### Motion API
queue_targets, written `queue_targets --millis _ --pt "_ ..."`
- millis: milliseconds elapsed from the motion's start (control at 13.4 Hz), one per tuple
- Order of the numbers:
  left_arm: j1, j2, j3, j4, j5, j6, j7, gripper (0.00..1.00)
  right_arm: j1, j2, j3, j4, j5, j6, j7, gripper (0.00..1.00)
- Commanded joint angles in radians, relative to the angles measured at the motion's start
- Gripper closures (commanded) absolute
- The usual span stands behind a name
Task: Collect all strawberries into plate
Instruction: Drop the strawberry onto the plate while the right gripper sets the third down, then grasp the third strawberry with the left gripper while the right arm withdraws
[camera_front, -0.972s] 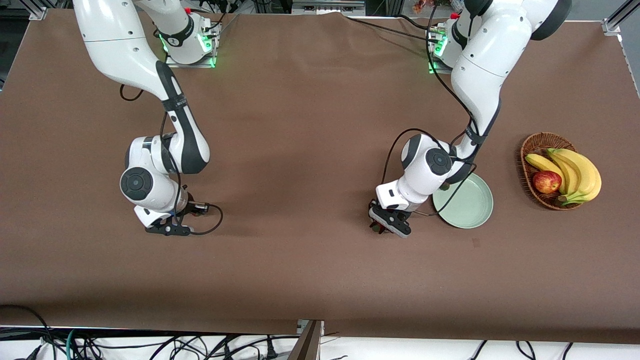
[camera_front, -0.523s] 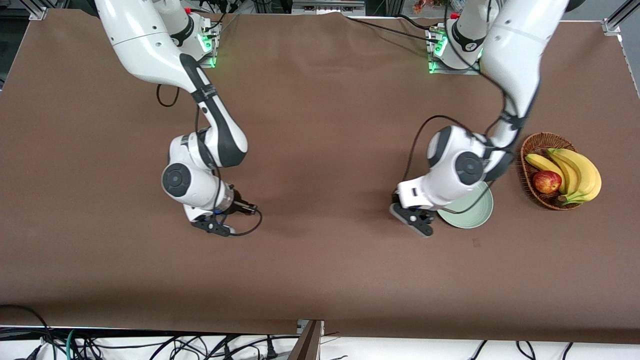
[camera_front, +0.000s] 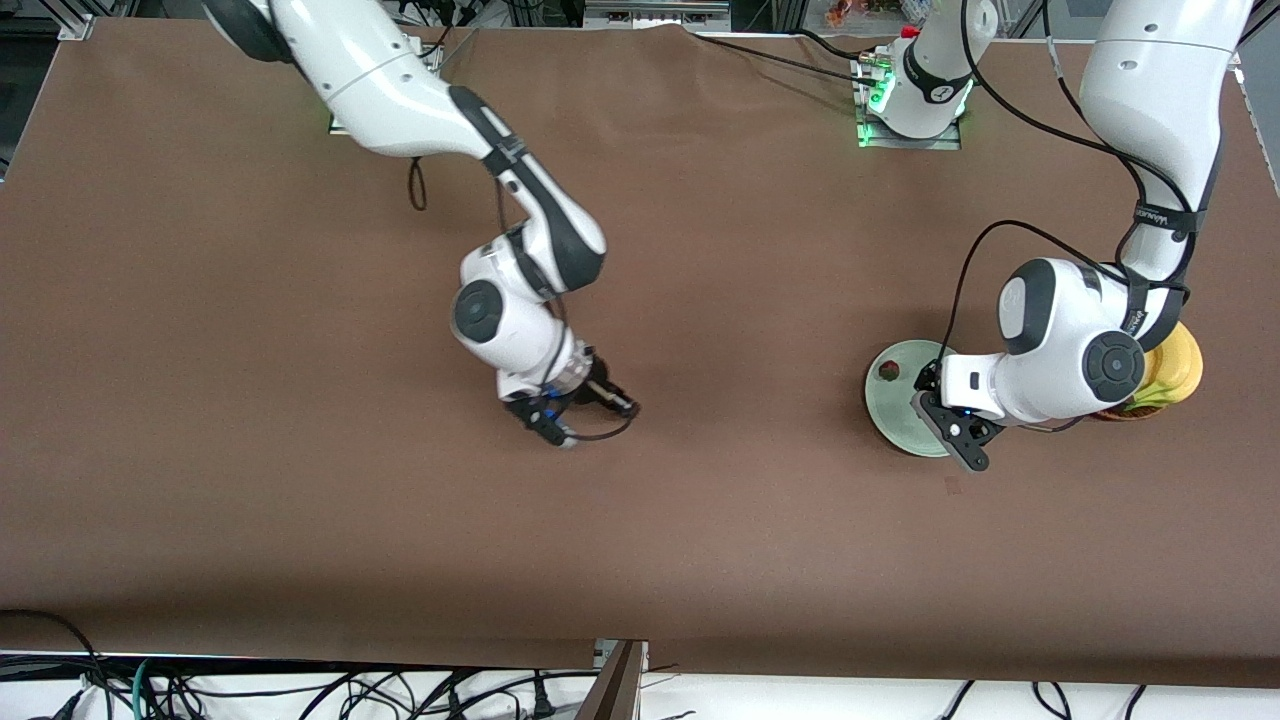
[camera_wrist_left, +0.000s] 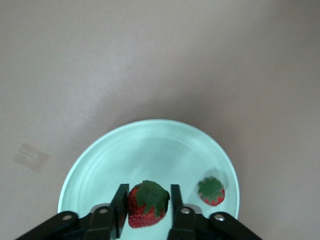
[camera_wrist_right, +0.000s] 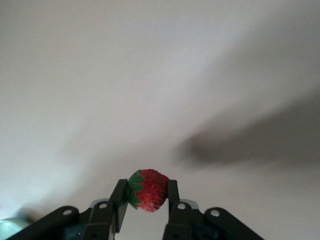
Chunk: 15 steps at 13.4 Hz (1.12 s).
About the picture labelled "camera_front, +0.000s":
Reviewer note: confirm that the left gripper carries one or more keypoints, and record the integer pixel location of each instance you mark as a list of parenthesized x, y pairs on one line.
[(927, 379)]

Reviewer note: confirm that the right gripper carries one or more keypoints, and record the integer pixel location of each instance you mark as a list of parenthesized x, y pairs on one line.
[(597, 386)]

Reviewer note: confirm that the red strawberry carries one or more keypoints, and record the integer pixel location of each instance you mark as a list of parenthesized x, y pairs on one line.
[(888, 372)]

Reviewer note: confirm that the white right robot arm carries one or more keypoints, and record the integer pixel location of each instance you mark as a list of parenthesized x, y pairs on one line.
[(370, 70)]

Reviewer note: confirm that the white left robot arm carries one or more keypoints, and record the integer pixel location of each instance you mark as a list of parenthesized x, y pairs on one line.
[(1150, 100)]

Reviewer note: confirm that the light green round plate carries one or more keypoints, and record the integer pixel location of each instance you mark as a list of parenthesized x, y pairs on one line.
[(895, 415)]

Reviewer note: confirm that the brown wicker basket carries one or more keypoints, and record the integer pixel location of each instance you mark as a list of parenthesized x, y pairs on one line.
[(1125, 414)]

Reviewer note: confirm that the yellow banana bunch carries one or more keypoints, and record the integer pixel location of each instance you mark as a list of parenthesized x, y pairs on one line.
[(1182, 365)]

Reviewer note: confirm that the brown table cover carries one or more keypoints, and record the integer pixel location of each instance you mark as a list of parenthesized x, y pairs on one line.
[(250, 400)]

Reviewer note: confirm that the metal bar behind table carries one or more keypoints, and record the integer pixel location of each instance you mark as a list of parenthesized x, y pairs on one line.
[(655, 12)]

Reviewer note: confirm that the dark metal post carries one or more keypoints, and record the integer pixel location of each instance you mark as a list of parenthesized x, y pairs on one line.
[(615, 690)]

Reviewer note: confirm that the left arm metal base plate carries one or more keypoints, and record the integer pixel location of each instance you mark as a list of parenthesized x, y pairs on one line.
[(880, 141)]

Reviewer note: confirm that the aluminium frame profile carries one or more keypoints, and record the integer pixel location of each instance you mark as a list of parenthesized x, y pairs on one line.
[(1245, 45), (85, 18)]

